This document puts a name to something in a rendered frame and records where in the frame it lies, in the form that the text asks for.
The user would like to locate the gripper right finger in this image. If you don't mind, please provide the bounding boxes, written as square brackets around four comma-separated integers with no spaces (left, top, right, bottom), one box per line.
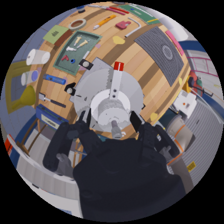
[129,110,181,159]

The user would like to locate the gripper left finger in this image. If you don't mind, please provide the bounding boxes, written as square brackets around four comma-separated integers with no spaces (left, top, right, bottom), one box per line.
[42,108,99,173]

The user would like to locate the grey valve shaft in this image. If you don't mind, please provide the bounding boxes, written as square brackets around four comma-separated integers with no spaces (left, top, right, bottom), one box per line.
[110,119,123,139]

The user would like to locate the black clamp with grey knob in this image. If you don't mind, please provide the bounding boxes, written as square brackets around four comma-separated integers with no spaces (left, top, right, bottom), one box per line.
[78,58,94,71]
[64,82,77,96]

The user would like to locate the grey fuel selector valve body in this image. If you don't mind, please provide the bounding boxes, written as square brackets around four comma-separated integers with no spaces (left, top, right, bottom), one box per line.
[68,56,146,139]

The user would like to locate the grey ribbed mat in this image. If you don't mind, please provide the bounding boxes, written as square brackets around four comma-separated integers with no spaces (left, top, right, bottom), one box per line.
[133,26,185,88]

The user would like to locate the green parts mat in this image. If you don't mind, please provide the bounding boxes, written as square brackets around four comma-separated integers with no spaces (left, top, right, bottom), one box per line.
[52,29,104,76]

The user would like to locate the green cutting mat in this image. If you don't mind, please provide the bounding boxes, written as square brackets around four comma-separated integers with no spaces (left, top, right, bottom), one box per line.
[117,4,161,25]

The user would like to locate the blue case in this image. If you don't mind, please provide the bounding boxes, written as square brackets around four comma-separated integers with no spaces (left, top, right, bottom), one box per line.
[35,103,69,131]

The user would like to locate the wooden stool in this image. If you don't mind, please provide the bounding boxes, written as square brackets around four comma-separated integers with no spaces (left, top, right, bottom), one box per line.
[15,117,48,157]

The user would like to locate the white control box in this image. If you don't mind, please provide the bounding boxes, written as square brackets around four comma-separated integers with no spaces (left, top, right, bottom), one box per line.
[172,89,198,118]

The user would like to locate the yellow funnel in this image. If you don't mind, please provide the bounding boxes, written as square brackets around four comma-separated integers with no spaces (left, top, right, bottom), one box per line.
[11,84,37,110]

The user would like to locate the white bar with red cap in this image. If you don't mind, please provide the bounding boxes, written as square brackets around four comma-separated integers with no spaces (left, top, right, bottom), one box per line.
[109,61,125,101]

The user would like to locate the red and green machine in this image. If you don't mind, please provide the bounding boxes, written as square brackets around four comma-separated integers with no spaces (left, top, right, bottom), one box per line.
[181,70,214,99]

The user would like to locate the clear jar with blue lid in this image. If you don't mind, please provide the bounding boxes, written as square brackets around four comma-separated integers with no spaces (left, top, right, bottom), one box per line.
[20,69,39,87]

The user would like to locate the pink strip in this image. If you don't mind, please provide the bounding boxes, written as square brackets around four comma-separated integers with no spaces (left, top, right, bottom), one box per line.
[165,29,185,57]

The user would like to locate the cream spark plug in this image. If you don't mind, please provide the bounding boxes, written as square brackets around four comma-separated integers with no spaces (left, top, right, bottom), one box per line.
[76,39,91,49]
[73,35,83,47]

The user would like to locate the green and brown notebook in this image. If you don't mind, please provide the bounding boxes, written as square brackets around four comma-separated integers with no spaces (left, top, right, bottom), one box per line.
[42,24,73,47]

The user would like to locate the grey bent tube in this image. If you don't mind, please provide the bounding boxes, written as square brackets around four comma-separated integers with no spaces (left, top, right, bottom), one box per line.
[124,17,142,38]

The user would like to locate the red block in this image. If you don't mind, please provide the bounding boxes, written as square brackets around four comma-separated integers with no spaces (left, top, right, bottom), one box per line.
[115,20,132,30]

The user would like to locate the beige tape roll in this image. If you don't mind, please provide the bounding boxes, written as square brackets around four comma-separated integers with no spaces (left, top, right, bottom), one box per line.
[67,18,88,32]

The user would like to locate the yellow utility knife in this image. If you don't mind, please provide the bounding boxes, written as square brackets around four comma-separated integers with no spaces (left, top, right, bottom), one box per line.
[92,14,117,31]

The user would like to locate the black handled brush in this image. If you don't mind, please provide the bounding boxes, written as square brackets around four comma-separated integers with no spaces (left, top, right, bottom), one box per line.
[38,92,67,109]

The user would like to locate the olive yellow frame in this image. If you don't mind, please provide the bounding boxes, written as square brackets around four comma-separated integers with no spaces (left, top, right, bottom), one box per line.
[6,60,36,115]

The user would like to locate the red handled pliers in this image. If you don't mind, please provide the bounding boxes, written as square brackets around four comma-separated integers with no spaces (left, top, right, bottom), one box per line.
[88,4,130,16]

